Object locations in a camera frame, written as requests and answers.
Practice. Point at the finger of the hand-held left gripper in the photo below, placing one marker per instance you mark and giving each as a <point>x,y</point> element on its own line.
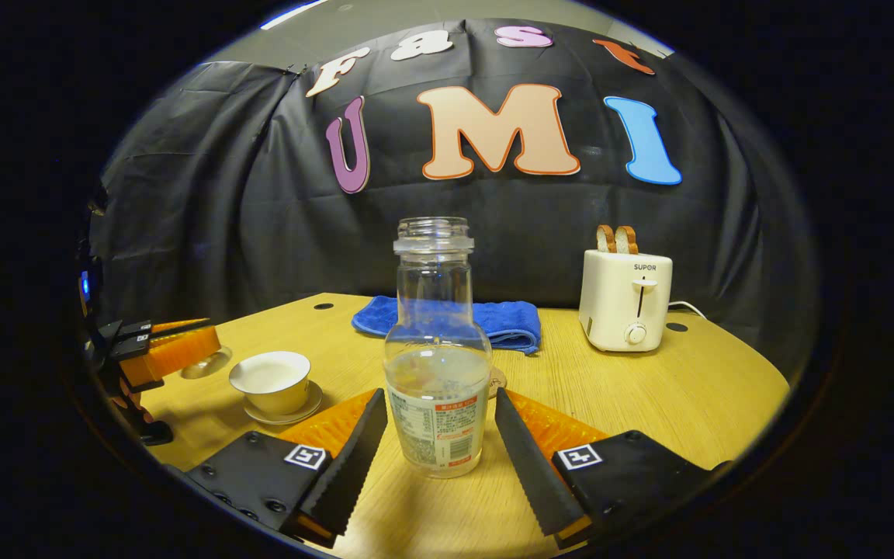
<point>136,329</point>
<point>175,353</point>

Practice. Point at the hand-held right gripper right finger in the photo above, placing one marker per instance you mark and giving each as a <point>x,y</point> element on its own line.
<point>532,473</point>

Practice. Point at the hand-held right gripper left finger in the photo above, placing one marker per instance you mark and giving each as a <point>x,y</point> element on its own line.
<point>354,466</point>

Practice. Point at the cream teacup lid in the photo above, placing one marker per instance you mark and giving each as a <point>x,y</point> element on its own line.
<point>210,365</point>

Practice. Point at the round cork coaster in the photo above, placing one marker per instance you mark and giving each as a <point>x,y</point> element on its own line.
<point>499,380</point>

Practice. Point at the cream ceramic teacup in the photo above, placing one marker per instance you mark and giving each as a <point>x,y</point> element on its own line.
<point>272,384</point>

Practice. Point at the clear glass water bottle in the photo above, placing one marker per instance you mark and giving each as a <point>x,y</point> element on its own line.
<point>438,388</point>

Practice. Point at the cream ceramic saucer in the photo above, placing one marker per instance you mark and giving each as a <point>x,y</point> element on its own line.
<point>303,411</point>

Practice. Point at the blue folded towel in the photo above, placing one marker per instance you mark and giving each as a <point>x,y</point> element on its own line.
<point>513,322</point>

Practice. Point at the black backdrop cloth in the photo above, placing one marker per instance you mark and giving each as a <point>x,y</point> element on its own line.
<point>222,194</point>

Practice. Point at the white toaster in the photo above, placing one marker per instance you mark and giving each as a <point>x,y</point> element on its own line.
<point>618,303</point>

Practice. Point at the toasted bread slice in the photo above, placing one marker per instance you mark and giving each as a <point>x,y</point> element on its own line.
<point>606,239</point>
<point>628,240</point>

